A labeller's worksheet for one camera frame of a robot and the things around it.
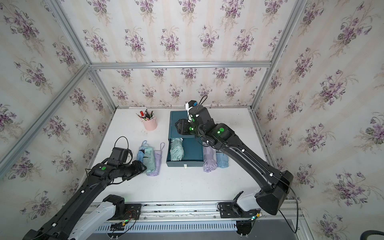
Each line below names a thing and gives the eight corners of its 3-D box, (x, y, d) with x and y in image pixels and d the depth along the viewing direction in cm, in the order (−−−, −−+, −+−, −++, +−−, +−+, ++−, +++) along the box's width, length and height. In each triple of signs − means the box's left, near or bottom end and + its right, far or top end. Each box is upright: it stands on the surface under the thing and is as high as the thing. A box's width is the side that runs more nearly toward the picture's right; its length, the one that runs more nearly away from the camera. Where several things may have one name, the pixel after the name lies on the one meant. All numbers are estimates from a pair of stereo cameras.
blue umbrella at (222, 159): (217, 168, 90) (218, 165, 87) (216, 154, 96) (216, 151, 93) (228, 168, 90) (229, 165, 87) (226, 154, 96) (227, 151, 93)
